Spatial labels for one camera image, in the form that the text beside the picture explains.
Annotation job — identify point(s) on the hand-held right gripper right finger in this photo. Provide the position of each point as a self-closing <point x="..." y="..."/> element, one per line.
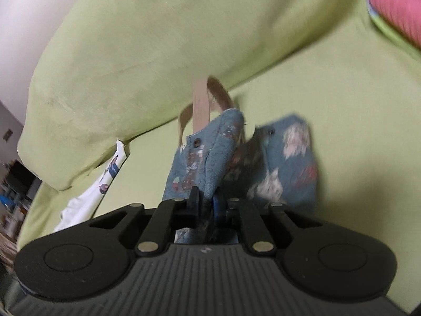
<point x="217" y="208"/>

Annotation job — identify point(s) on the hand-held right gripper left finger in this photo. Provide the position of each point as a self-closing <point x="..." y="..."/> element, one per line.
<point x="194" y="204"/>

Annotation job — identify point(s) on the blue patchwork shopping bag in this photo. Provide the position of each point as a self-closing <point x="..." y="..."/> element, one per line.
<point x="210" y="158"/>

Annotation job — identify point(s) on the white printed cloth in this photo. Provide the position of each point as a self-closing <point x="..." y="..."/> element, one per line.
<point x="98" y="187"/>

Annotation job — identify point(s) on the green sofa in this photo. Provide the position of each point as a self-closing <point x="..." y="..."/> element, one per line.
<point x="184" y="39"/>

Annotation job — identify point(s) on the dark cluttered furniture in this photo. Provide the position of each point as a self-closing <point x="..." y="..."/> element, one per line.
<point x="16" y="184"/>

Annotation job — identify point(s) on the pink ribbed cushion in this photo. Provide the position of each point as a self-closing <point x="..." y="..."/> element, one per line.
<point x="391" y="34"/>

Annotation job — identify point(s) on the pink ribbed towel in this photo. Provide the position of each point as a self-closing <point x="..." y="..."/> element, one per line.
<point x="398" y="5"/>

